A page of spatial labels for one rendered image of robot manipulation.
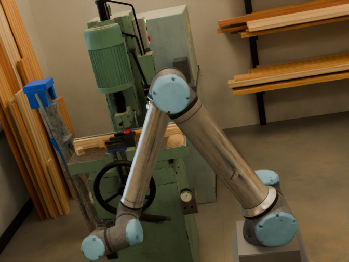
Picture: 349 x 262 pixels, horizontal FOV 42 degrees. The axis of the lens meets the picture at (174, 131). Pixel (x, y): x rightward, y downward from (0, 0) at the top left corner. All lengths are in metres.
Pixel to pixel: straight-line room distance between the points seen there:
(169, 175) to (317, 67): 2.27
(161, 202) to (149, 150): 0.73
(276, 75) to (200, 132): 2.73
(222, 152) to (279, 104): 3.23
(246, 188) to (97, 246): 0.56
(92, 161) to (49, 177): 1.44
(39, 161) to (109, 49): 1.68
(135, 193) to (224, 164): 0.39
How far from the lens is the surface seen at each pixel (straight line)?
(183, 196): 2.23
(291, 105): 4.72
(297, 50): 4.57
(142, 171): 1.67
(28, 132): 3.57
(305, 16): 4.05
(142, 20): 2.47
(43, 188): 3.69
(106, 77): 2.19
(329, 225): 3.09
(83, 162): 2.28
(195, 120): 1.44
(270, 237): 1.65
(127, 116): 2.27
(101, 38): 2.15
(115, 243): 1.67
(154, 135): 1.61
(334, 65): 4.21
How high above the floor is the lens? 1.75
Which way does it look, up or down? 21 degrees down
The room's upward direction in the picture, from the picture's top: 12 degrees counter-clockwise
